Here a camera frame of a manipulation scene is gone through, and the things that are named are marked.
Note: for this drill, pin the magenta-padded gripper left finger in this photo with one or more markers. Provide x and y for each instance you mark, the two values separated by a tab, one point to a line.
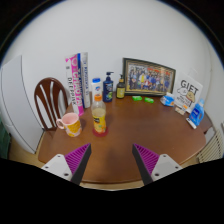
77	157

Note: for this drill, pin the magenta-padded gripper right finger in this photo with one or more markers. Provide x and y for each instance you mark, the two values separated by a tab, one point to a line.
148	158

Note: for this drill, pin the orange juice bottle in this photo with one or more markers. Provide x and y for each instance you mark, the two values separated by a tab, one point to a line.
99	118

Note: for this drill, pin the pink and yellow mug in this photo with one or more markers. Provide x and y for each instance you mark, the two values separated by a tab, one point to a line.
71	125

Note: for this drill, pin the white remote control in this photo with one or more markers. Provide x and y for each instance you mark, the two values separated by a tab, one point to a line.
191	123

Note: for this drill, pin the small beige snack packet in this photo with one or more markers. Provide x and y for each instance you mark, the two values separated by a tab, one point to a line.
179	110

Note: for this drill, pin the blue tissue pack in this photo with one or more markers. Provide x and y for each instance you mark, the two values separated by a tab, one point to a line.
167	100

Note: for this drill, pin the white radiator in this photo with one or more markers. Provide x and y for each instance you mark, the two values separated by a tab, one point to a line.
211	148

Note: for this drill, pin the blue detergent bottle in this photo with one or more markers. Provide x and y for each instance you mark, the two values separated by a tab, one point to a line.
197	115

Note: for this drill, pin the tall pink and white box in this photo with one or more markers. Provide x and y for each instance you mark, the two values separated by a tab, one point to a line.
75	86

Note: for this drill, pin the dark yellow-labelled pump bottle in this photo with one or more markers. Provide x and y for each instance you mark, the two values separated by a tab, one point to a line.
120	90

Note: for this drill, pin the white body wash bottle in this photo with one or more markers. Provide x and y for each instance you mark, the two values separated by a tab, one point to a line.
96	86

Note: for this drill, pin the dark blue pump bottle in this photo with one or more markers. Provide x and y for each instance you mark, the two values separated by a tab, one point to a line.
108	90

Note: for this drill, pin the green crate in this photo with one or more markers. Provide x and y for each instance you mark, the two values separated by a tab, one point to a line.
4	141

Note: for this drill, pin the tall white and blue box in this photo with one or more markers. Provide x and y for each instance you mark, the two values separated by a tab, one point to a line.
86	80

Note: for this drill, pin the white paper gift bag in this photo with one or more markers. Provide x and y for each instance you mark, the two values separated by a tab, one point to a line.
188	90

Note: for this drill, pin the framed group photo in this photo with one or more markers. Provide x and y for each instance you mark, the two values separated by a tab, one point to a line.
148	78

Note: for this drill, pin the dark wooden chair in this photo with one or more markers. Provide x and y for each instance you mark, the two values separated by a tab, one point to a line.
46	83

